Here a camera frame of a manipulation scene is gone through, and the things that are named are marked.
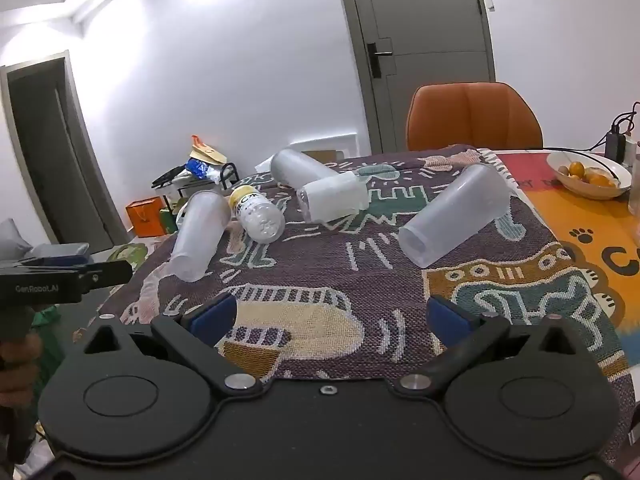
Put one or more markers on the black charger with cables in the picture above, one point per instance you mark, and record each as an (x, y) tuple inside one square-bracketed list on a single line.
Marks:
[(618, 143)]

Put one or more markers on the translucent plastic cup right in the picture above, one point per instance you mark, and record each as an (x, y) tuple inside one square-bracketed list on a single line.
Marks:
[(478, 196)]

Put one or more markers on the clear cup with white sleeve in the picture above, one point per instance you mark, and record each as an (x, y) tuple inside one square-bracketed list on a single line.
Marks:
[(334, 197)]

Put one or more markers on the orange shopping bag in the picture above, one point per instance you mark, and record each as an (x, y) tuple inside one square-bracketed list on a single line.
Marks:
[(144, 216)]

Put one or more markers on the dark open doorway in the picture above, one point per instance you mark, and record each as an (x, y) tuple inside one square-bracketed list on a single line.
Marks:
[(55, 155)]

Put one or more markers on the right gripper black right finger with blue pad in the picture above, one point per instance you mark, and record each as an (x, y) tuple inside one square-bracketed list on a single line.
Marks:
[(468, 338)]

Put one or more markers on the lemon vitamin C bottle cup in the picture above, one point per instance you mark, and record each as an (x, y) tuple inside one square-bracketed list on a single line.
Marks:
[(260, 218)]

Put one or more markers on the orange cartoon table mat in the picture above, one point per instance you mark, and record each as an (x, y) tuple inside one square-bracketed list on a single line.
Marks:
[(603, 234)]

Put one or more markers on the translucent plastic cup left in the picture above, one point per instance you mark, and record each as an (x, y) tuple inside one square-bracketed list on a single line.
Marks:
[(207, 216)]

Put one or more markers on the black rack with clutter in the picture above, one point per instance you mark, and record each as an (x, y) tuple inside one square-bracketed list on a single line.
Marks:
[(204, 169)]

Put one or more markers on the person's left hand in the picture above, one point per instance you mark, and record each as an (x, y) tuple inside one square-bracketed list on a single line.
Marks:
[(20, 358)]

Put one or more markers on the orange chair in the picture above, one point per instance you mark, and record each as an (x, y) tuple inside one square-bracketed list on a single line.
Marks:
[(481, 114)]

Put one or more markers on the grey sofa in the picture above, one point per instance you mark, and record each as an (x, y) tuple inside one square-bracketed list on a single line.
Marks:
[(15, 249)]

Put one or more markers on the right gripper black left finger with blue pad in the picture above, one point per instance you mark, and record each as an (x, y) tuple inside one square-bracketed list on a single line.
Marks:
[(191, 341)]

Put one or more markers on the translucent plastic cup back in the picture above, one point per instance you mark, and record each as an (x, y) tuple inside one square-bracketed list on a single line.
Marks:
[(296, 169)]

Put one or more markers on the translucent plastic cup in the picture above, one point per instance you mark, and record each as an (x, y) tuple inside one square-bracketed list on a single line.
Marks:
[(478, 196), (296, 169), (207, 216)]

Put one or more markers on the white bowl of oranges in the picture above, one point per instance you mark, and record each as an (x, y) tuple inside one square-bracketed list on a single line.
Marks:
[(589, 175)]

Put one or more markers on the purple patterned woven blanket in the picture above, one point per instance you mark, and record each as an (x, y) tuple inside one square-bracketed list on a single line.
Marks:
[(341, 300)]

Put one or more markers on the grey door with handle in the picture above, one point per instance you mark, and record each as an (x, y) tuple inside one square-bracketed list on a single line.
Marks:
[(402, 45)]

